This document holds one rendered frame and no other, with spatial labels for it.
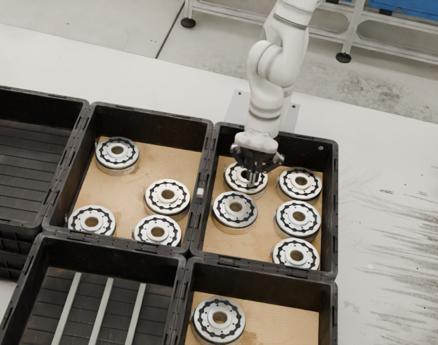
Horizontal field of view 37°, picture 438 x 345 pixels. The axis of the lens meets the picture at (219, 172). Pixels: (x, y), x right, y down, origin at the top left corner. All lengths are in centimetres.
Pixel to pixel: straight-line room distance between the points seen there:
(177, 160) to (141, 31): 189
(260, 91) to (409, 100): 204
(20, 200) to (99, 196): 18
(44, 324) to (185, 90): 93
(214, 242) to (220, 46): 203
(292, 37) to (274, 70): 7
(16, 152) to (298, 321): 77
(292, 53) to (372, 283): 63
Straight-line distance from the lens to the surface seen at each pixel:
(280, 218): 147
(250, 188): 151
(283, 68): 127
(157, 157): 160
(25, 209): 151
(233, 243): 144
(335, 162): 152
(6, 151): 164
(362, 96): 325
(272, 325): 135
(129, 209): 149
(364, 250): 167
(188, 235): 132
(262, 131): 137
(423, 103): 333
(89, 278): 138
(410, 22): 330
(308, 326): 136
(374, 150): 193
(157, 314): 133
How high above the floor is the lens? 198
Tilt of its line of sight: 47 degrees down
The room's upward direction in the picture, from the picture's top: 9 degrees clockwise
